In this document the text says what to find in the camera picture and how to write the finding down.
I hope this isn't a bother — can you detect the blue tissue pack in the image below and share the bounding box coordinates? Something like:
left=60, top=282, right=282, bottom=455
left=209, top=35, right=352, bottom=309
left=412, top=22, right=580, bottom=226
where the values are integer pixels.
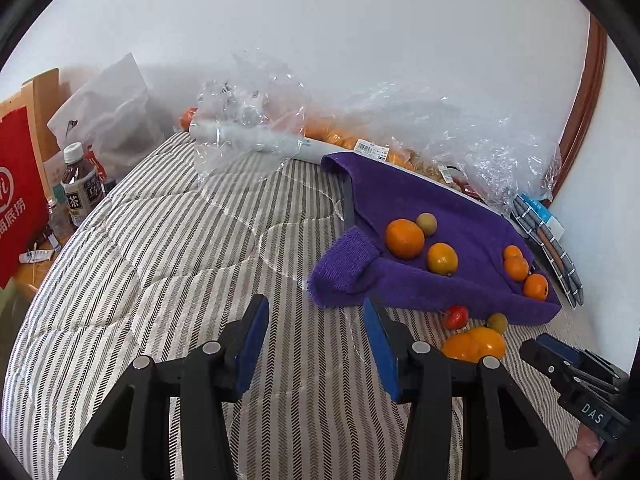
left=520, top=195, right=566, bottom=241

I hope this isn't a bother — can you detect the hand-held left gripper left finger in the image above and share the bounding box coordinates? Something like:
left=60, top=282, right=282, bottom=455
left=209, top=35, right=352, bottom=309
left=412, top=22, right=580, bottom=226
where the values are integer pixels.
left=57, top=294, right=271, bottom=480

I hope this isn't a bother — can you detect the small red fruit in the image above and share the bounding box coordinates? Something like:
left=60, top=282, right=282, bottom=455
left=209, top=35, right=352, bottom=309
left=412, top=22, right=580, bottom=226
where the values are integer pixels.
left=444, top=305, right=470, bottom=330

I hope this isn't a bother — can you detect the brown wooden door frame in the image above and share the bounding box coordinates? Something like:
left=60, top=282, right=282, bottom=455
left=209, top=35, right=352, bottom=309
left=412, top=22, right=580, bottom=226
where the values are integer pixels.
left=552, top=12, right=608, bottom=201

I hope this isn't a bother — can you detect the white plastic bag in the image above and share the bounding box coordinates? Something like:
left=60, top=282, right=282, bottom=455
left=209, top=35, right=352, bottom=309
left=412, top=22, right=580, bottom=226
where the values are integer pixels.
left=47, top=52, right=166, bottom=161

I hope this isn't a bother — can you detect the blue checked cloth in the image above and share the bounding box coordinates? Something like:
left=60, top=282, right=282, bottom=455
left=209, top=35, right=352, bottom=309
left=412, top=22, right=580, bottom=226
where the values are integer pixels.
left=511, top=195, right=586, bottom=308

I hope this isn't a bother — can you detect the crumpled clear plastic bag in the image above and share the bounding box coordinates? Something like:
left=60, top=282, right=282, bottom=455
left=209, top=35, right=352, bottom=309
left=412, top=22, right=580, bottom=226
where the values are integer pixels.
left=192, top=50, right=311, bottom=196

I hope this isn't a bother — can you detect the dark tea bottle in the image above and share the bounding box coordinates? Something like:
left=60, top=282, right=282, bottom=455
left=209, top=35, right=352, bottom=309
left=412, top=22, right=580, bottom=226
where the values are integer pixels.
left=60, top=142, right=103, bottom=228

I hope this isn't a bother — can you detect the purple towel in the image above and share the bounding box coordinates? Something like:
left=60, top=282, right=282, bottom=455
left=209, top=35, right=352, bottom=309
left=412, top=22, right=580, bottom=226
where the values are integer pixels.
left=306, top=151, right=562, bottom=326

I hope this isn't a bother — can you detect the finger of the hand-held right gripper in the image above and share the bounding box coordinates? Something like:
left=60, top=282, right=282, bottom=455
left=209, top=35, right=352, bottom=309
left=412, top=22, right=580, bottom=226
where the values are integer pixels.
left=519, top=338, right=577, bottom=387
left=540, top=333, right=631, bottom=387

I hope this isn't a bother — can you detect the red paper bag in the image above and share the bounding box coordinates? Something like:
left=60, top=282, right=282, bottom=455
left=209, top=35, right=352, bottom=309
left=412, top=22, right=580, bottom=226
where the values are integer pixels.
left=0, top=105, right=51, bottom=288

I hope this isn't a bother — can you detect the packet of brown fruits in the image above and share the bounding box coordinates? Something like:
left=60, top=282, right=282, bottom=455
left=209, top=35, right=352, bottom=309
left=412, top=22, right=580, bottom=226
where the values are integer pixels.
left=427, top=162, right=473, bottom=191

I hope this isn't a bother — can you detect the yellowish orange mandarin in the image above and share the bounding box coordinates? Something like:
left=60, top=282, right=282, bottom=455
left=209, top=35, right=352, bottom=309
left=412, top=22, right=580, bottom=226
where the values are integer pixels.
left=426, top=242, right=460, bottom=277

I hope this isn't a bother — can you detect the person's right hand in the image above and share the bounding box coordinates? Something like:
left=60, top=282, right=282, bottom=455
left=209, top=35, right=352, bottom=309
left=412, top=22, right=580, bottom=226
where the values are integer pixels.
left=565, top=435, right=603, bottom=480

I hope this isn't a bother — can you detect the large orange mandarin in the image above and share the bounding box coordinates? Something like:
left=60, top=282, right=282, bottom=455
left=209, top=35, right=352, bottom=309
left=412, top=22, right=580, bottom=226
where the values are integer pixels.
left=385, top=218, right=426, bottom=260

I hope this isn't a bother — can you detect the wooden nightstand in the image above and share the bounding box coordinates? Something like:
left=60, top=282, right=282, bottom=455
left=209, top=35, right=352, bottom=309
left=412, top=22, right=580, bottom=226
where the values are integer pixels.
left=7, top=240, right=63, bottom=303

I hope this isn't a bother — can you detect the striped grey bed quilt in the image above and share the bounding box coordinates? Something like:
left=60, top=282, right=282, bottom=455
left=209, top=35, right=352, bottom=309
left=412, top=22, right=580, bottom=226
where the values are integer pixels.
left=0, top=132, right=601, bottom=480

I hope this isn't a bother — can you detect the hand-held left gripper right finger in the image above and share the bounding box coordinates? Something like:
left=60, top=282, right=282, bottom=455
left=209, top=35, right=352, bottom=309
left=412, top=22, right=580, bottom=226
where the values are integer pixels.
left=362, top=296, right=573, bottom=480

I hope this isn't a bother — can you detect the wooden chair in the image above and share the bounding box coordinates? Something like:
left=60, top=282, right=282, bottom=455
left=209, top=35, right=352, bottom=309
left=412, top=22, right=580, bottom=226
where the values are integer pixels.
left=0, top=69, right=63, bottom=161

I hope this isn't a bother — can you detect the large clear plastic bag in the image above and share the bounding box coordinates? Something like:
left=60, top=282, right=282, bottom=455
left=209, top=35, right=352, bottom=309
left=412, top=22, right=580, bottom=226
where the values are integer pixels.
left=345, top=87, right=563, bottom=211

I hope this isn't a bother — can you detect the clear bag of mandarins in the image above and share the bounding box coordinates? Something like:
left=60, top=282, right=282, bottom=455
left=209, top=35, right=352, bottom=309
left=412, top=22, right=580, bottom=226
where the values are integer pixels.
left=305, top=115, right=416, bottom=171

